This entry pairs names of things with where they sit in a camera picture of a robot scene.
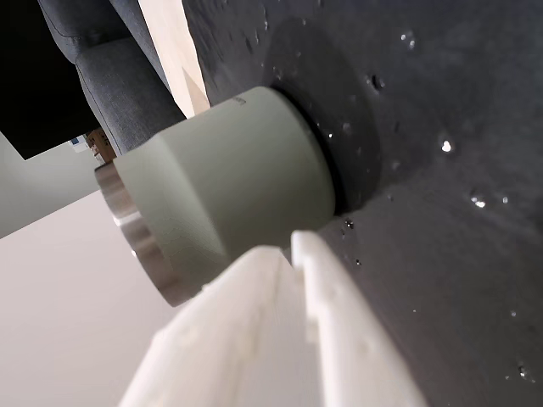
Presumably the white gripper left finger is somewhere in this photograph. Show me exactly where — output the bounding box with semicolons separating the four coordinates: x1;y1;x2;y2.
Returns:
117;244;330;407

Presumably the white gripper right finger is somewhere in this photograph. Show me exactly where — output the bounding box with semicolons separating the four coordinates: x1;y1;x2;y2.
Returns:
290;231;428;407

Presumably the black rubber mat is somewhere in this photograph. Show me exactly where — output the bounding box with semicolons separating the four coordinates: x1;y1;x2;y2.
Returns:
180;0;543;407

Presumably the pale green steel-rimmed mug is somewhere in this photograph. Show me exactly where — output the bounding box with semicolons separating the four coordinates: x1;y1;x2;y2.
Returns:
93;86;340;309

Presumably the brown cardboard box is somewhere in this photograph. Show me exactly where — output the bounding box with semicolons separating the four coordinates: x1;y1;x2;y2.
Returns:
84;129;118;164

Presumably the grey fabric sofa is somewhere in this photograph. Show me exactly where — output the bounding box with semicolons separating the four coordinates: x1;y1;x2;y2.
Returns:
36;0;186;156

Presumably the black screen panel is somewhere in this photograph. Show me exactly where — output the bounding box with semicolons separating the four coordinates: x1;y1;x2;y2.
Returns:
0;0;101;161

